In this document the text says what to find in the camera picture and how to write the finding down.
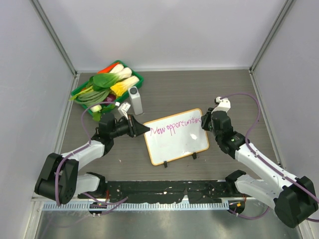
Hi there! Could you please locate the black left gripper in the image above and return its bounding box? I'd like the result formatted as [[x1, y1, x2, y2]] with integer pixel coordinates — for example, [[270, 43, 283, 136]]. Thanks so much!
[[110, 114, 150, 138]]

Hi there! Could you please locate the yellow framed whiteboard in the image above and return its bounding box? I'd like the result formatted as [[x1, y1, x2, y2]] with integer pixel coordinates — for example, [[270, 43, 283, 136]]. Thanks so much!
[[144, 109, 209, 166]]

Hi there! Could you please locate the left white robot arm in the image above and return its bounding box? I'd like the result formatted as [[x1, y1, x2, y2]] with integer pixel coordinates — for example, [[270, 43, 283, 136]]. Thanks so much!
[[34, 113, 151, 205]]

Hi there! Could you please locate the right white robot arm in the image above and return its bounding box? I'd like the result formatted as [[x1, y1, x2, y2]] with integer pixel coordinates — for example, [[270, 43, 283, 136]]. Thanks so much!
[[201, 108, 319, 228]]

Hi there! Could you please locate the white pen holder box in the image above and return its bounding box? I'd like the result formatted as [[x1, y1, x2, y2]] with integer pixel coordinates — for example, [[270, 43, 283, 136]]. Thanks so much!
[[128, 86, 143, 115]]

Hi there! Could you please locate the purple toy onion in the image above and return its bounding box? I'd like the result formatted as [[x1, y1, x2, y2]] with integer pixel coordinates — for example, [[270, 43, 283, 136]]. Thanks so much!
[[104, 94, 116, 102]]

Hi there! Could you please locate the yellow napa cabbage toy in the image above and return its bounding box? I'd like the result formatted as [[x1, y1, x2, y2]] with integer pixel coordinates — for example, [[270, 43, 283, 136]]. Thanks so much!
[[110, 76, 139, 97]]

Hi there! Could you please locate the green plastic vegetable tray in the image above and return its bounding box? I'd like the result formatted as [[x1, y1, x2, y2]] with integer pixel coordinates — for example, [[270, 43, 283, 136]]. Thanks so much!
[[70, 60, 144, 117]]

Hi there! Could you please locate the green onion toy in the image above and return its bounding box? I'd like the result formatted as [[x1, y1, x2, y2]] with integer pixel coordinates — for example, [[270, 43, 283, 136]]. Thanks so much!
[[69, 87, 110, 108]]

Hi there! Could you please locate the green bok choy toy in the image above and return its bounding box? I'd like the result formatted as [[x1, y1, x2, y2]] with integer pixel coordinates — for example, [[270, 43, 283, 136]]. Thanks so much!
[[85, 63, 124, 91]]

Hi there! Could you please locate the white bok choy toy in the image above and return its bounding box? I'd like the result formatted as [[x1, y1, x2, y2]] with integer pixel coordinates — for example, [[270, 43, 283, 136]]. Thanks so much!
[[117, 67, 132, 81]]

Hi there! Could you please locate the orange toy carrot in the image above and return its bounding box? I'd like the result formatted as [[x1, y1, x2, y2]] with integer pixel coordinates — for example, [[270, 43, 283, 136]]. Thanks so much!
[[98, 62, 119, 74]]

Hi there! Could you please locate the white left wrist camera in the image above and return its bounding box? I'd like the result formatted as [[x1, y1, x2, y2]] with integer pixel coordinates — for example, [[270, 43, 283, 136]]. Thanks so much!
[[115, 102, 131, 119]]

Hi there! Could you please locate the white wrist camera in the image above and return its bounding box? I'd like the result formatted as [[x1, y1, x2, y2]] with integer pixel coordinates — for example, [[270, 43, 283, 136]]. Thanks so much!
[[115, 102, 131, 119], [213, 97, 231, 113]]

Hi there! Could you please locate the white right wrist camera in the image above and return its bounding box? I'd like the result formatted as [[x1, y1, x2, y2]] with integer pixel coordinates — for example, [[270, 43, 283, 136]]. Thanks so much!
[[213, 97, 231, 113]]

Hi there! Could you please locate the black wire whiteboard stand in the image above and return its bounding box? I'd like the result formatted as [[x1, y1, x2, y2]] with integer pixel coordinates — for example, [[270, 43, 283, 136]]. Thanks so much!
[[163, 152, 197, 168]]

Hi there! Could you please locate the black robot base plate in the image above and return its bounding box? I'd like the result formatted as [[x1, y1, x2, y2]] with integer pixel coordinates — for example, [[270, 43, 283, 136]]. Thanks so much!
[[89, 180, 243, 204]]

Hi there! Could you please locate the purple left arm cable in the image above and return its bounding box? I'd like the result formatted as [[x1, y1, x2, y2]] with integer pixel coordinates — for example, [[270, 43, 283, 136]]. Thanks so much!
[[55, 101, 129, 216]]

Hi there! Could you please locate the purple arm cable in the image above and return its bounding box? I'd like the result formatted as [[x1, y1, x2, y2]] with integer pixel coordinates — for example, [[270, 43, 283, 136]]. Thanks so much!
[[224, 93, 319, 223], [55, 101, 129, 216]]

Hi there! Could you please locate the grey slotted cable duct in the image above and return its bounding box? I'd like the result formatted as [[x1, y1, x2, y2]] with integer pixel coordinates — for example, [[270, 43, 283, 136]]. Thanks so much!
[[42, 200, 229, 211]]

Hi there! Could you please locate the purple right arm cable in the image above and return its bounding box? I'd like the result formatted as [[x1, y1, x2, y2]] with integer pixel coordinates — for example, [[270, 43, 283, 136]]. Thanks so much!
[[224, 93, 319, 223]]

